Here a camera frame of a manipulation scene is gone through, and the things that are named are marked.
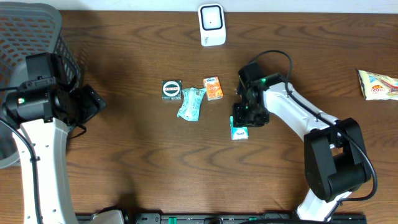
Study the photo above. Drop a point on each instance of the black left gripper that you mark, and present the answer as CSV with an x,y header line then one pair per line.
x,y
92,101

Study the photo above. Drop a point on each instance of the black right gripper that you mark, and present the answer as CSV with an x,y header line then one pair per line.
x,y
239,120

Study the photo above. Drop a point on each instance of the small teal white packet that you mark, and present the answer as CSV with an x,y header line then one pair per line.
x,y
236,132

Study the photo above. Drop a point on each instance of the orange snack packet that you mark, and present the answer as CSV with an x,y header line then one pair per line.
x,y
213,88

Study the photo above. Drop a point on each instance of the green snack packet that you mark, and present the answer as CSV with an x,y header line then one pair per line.
x,y
192,99

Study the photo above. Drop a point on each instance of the round white red lid cup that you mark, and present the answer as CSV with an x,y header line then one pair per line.
x,y
172,90

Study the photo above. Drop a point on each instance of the white blue snack bag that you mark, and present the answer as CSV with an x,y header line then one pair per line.
x,y
375,86

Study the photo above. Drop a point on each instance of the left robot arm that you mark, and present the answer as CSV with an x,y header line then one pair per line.
x,y
41,144

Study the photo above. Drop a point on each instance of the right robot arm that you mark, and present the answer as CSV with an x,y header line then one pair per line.
x,y
334,153

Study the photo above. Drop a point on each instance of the white barcode scanner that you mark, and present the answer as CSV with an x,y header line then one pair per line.
x,y
212,24

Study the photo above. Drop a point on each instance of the grey plastic mesh basket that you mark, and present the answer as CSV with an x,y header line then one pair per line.
x,y
29,29

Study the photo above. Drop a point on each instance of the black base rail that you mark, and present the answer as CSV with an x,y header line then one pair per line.
x,y
282,217

